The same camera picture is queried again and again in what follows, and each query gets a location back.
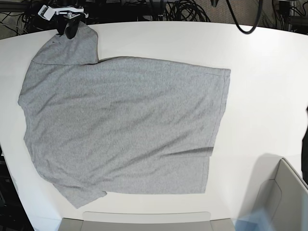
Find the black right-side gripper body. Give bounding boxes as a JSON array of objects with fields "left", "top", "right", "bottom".
[{"left": 54, "top": 6, "right": 89, "bottom": 19}]

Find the grey T-shirt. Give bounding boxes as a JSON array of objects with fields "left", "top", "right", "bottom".
[{"left": 18, "top": 23, "right": 231, "bottom": 208}]

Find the grey bin front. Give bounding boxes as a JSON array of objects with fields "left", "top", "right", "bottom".
[{"left": 59, "top": 212, "right": 235, "bottom": 231}]

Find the grey bin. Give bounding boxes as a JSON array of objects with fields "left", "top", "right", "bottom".
[
  {"left": 59, "top": 212, "right": 235, "bottom": 231},
  {"left": 253, "top": 158, "right": 308, "bottom": 231}
]

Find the blue object bottom corner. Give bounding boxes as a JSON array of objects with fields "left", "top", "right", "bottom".
[{"left": 233, "top": 209, "right": 275, "bottom": 231}]

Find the grey bin right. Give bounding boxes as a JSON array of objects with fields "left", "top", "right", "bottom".
[{"left": 253, "top": 158, "right": 308, "bottom": 231}]

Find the white right-side wrist camera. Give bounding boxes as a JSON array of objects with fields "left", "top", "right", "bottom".
[{"left": 38, "top": 5, "right": 55, "bottom": 21}]

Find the black floor cable pile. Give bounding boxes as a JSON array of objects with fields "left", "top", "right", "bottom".
[{"left": 134, "top": 0, "right": 212, "bottom": 24}]

